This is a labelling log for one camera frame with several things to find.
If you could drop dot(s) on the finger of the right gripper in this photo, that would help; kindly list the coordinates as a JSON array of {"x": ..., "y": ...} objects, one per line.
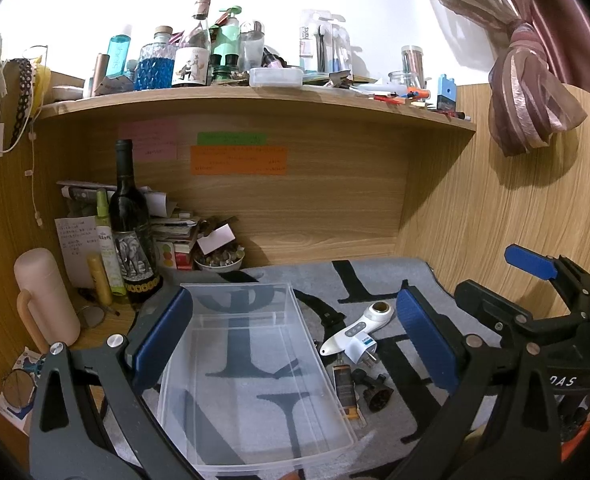
[{"x": 530, "y": 262}]

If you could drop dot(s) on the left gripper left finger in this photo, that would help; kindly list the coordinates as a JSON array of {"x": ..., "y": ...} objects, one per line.
[{"x": 154, "y": 338}]

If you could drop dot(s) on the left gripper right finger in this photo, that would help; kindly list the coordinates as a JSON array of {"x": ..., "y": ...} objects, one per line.
[{"x": 436, "y": 339}]

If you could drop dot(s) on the white handheld massager device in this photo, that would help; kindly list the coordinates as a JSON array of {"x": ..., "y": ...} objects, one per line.
[{"x": 374, "y": 317}]

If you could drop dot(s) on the black round grinder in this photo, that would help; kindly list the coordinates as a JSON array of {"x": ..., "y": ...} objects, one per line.
[{"x": 376, "y": 393}]

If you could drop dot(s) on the clear plastic storage bin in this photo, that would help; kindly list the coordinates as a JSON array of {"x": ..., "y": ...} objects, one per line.
[{"x": 245, "y": 391}]

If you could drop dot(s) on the white travel plug adapter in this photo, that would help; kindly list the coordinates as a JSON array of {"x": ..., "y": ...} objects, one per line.
[{"x": 361, "y": 350}]

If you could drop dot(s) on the silver metal lighter stick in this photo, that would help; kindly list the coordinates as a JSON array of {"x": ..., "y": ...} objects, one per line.
[{"x": 344, "y": 389}]

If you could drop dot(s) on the dark wine bottle elephant label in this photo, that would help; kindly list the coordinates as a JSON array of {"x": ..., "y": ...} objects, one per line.
[{"x": 130, "y": 221}]

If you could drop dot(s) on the eyeglasses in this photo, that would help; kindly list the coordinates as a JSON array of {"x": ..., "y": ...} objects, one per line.
[{"x": 91, "y": 315}]

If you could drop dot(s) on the grey mat with black letters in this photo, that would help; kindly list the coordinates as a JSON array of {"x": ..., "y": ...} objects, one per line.
[{"x": 332, "y": 296}]

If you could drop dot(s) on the yellow lip balm tube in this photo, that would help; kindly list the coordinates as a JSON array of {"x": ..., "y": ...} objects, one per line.
[{"x": 99, "y": 278}]

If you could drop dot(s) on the white bowl of stones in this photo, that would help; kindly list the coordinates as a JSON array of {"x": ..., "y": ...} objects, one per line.
[{"x": 222, "y": 260}]

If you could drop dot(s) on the stack of books and papers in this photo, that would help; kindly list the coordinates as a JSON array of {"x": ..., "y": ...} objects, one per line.
[{"x": 174, "y": 231}]

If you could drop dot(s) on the white card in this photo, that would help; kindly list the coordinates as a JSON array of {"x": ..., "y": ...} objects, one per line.
[{"x": 216, "y": 239}]

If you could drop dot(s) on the white handwritten paper note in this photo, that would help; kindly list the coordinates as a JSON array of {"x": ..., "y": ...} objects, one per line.
[{"x": 78, "y": 238}]

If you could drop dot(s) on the cartoon sticker card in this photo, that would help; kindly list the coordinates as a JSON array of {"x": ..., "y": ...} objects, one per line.
[{"x": 21, "y": 419}]

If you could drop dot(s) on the small round mirror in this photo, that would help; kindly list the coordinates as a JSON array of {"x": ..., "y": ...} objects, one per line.
[{"x": 18, "y": 388}]

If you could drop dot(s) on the orange sticky note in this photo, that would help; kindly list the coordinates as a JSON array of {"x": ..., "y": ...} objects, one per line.
[{"x": 247, "y": 160}]

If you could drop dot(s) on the pink sticky note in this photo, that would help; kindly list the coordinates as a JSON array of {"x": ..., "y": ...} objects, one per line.
[{"x": 154, "y": 140}]

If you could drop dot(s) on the green sticky note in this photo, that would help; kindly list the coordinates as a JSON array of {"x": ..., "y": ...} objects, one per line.
[{"x": 230, "y": 138}]

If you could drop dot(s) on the pink striped curtain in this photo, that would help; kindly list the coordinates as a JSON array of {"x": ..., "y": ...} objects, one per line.
[{"x": 548, "y": 50}]

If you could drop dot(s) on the blue glass bottle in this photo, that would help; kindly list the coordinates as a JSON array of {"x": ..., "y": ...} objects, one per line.
[{"x": 156, "y": 61}]

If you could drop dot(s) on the wooden shelf board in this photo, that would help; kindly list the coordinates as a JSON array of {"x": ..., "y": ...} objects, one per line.
[{"x": 306, "y": 102}]

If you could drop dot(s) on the white label glass bottle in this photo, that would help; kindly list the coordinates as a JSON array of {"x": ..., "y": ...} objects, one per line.
[{"x": 193, "y": 51}]

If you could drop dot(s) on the clear plastic lidded box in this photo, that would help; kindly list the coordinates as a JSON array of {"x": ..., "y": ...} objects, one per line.
[{"x": 274, "y": 77}]

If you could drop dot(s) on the teal tall bottle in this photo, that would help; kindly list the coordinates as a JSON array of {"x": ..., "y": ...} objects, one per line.
[{"x": 117, "y": 51}]

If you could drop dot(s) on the mint green spray bottle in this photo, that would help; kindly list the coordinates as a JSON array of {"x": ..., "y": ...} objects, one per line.
[{"x": 226, "y": 41}]

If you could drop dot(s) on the pink mug with handle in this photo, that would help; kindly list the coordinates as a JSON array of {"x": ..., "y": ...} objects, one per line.
[{"x": 43, "y": 304}]

